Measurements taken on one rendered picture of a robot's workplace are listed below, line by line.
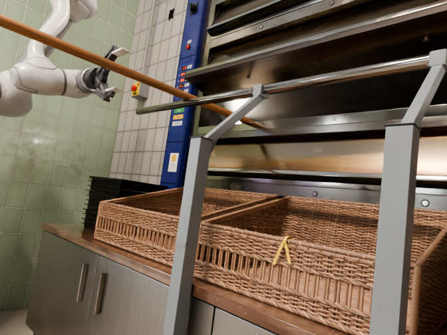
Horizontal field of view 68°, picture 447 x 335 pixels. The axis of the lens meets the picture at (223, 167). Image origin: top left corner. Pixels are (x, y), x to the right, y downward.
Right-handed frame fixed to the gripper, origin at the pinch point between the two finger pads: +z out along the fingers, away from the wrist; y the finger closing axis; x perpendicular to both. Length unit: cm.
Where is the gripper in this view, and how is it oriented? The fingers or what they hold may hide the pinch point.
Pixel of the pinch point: (120, 70)
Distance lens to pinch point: 120.5
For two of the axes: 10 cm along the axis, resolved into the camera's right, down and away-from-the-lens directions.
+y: -1.3, 9.9, -1.1
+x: -6.8, -1.7, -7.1
